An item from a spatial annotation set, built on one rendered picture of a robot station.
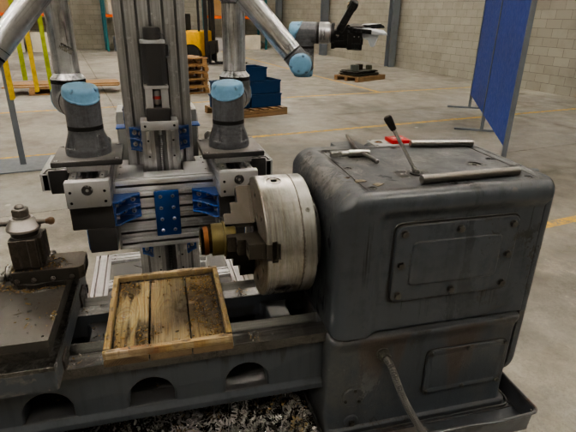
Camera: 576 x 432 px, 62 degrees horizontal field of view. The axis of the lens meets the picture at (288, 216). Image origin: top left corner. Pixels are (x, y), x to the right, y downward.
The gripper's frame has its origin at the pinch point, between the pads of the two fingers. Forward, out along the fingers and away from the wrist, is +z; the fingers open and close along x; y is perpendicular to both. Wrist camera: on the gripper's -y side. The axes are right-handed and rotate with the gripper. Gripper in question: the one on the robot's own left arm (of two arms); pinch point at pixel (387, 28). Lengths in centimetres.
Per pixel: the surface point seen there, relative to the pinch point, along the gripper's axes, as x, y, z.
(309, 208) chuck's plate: 85, 28, -22
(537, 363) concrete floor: 3, 159, 93
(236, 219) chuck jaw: 80, 35, -42
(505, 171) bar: 73, 21, 26
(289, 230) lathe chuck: 90, 31, -27
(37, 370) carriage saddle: 121, 50, -77
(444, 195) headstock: 84, 23, 9
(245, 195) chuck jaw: 75, 31, -40
